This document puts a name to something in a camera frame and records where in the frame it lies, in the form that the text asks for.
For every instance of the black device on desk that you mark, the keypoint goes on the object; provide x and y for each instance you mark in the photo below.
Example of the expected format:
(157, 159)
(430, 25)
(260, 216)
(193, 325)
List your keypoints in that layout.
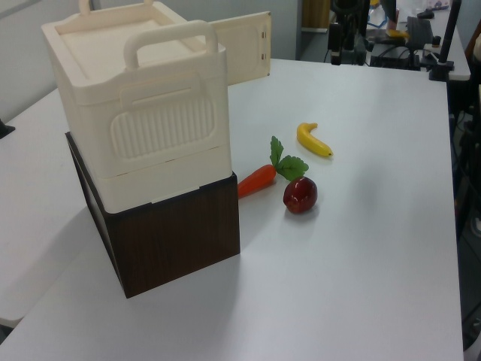
(394, 58)

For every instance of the dark red toy apple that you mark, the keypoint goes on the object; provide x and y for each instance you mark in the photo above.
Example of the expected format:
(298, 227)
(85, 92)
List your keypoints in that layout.
(300, 195)

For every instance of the cream plastic storage cabinet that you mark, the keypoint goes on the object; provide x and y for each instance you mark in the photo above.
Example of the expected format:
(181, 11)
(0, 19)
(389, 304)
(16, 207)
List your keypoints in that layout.
(150, 124)

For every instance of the yellow object on desk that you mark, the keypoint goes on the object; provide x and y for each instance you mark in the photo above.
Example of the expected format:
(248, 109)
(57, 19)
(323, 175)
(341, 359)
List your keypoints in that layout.
(397, 34)

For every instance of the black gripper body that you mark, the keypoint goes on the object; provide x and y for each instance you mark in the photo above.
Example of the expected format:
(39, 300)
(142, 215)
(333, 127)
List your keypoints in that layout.
(351, 19)

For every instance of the cream plastic cabinet door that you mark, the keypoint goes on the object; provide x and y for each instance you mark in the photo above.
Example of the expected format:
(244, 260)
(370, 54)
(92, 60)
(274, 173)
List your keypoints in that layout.
(246, 49)

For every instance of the dark wood grain box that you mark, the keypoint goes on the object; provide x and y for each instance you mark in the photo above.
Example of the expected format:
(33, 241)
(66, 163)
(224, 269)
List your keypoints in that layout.
(176, 240)

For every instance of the black pole stand with clamp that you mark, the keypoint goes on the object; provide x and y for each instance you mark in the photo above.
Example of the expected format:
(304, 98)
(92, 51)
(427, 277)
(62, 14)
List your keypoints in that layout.
(449, 37)

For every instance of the yellow toy banana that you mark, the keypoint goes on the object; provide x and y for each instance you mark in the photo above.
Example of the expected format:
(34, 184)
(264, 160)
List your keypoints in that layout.
(312, 141)

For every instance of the orange toy carrot with leaves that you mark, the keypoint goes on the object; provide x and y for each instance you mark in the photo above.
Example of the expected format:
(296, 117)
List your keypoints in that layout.
(259, 181)

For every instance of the black computer mouse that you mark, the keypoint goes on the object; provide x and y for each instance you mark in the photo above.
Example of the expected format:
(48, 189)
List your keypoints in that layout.
(426, 14)

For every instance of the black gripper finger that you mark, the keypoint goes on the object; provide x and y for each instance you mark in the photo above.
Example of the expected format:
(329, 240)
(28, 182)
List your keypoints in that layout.
(335, 41)
(360, 50)

